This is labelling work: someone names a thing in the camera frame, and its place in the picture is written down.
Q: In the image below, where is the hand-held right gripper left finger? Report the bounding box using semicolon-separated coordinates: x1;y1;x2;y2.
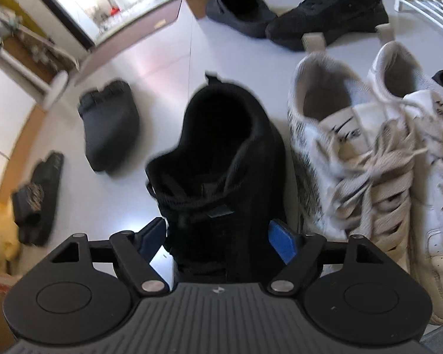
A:
52;217;169;296

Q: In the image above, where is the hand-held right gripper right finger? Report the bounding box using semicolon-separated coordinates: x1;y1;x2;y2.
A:
268;219;385;296

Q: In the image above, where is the black lace-up sneaker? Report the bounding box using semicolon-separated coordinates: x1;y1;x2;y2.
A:
146;74;286;284
265;0;389;51

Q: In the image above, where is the white lace-up sneaker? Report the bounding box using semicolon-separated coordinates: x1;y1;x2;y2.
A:
287;33;410;277
367;24;443;326

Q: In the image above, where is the black strap clog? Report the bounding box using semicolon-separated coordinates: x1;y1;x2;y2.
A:
206;0;279;39
77;79;141;173

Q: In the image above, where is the black slide sandal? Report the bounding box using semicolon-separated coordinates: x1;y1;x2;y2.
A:
12;151;64;247

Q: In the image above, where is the white standing fan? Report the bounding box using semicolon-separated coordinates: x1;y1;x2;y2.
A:
0;11;70;108

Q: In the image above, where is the brown door mat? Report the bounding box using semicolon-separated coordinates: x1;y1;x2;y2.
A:
70;0;183;86

